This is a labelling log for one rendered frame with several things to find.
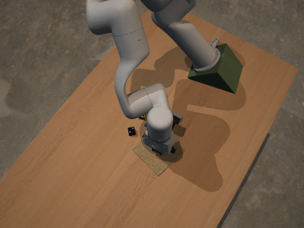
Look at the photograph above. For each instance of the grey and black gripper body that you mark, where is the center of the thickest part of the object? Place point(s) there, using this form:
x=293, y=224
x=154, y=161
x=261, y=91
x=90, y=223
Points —
x=164, y=148

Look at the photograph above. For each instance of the tan textured mat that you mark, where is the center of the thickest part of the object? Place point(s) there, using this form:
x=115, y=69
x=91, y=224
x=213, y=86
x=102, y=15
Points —
x=158, y=163

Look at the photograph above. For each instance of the black die with white pips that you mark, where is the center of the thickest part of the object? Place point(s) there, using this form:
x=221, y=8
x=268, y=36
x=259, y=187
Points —
x=131, y=131

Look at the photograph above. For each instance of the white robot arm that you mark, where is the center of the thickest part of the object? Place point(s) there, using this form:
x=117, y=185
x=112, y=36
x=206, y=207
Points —
x=123, y=20

